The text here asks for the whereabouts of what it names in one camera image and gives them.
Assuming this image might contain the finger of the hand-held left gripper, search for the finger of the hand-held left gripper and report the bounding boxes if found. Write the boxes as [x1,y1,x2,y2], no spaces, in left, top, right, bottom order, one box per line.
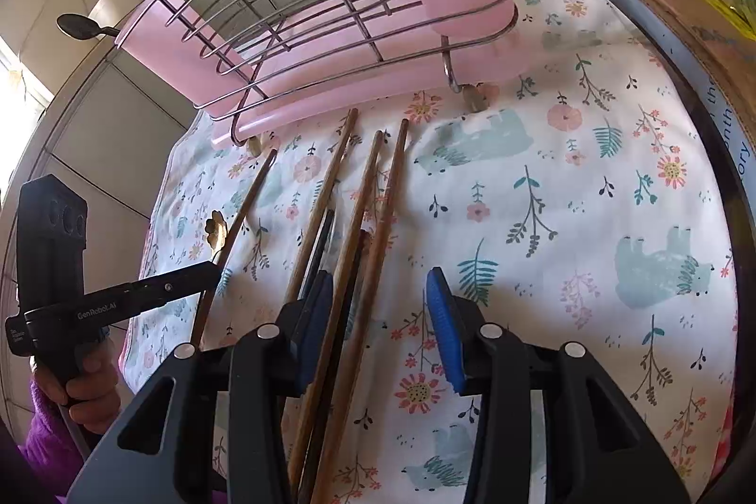
[127,262,223,308]

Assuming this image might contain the metal wire utensil rack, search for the metal wire utensil rack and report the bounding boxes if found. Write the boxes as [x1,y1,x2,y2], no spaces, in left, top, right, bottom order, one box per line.
[52,0,521,151]

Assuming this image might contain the pink plastic drip tray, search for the pink plastic drip tray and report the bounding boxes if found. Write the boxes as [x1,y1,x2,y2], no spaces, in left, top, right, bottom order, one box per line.
[192,0,519,147]

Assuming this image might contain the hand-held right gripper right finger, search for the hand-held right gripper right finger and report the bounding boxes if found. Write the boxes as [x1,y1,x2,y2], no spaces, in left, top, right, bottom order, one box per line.
[426,268,692,504]

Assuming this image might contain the gold flower-handled spoon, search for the gold flower-handled spoon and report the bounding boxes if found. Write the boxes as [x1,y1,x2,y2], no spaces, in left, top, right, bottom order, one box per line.
[203,210,231,269]

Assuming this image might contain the cardboard box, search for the cardboard box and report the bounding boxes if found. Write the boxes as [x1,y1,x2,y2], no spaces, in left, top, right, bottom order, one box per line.
[557,0,756,130]

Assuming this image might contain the grey kitchen cabinets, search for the grey kitchen cabinets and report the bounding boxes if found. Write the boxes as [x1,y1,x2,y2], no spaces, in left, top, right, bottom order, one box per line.
[0,37,196,422]

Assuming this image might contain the person's left hand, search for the person's left hand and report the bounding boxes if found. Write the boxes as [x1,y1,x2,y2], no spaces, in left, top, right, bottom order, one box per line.
[32,339,122,427]

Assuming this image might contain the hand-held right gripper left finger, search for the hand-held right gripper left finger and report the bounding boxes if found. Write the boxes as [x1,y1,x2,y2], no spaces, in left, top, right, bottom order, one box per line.
[65,271,335,504]

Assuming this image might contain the black spatula head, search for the black spatula head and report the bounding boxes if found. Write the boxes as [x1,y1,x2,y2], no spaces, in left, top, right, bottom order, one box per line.
[56,13,120,43]

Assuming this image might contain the black chopstick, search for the black chopstick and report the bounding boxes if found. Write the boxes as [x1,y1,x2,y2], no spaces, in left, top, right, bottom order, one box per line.
[298,209,339,304]

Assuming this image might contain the floral printed cloth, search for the floral printed cloth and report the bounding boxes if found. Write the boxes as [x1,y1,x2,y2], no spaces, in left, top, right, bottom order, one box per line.
[118,0,740,504]

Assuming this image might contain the dark brown chopstick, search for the dark brown chopstick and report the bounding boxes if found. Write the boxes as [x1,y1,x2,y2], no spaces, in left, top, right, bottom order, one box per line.
[298,229,370,504]

